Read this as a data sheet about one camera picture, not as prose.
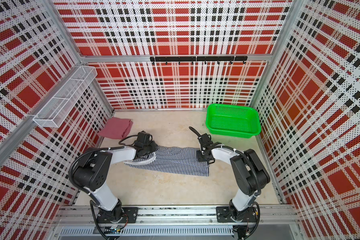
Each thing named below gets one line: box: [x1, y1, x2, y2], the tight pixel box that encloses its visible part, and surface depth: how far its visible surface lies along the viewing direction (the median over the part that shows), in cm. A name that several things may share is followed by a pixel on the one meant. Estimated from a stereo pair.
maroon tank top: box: [97, 116, 134, 139], surface depth 111 cm
